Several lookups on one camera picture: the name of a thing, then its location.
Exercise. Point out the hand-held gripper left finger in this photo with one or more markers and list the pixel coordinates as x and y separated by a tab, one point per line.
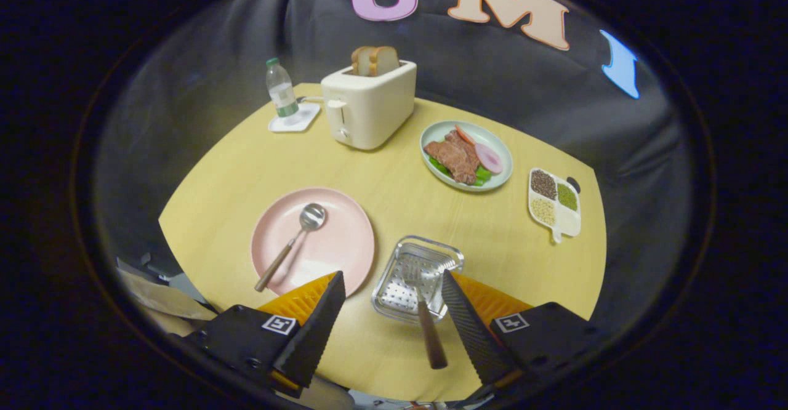
317	330

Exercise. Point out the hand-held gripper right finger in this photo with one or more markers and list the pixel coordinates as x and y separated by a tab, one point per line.
471	330

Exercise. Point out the clear drainer container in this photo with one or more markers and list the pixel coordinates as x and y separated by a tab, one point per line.
397	290

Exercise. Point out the pink plate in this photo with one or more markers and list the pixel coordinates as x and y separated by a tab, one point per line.
338	244

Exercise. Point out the yellow bean pile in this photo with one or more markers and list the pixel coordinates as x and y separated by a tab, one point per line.
542	210

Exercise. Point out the white divided dish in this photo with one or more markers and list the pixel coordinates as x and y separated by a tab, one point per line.
569	220

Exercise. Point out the brown grain pile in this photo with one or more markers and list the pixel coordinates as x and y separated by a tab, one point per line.
543	183

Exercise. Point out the green bean pile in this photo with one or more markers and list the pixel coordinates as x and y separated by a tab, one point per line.
567	196

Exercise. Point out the green lettuce leaf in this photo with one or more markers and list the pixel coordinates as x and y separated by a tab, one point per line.
438	165

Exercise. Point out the brown grilled meat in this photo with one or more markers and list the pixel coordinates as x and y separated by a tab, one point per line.
455	160

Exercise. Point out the pink onion slice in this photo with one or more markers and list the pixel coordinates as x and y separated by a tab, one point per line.
489	157

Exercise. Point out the small black object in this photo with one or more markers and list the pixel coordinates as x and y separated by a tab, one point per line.
575	183

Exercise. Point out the red tomato slice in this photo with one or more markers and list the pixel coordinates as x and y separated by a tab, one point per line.
465	134

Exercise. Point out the light green plate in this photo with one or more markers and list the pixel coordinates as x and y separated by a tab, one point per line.
498	136

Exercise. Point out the white square coaster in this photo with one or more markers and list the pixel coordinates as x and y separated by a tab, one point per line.
306	120

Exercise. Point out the white toaster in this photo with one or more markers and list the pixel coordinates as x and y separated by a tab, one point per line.
375	105

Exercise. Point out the clear plastic water bottle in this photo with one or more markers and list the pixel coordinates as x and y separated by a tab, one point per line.
282	93

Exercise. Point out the toast bread slice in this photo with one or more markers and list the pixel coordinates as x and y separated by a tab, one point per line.
360	59
386	60

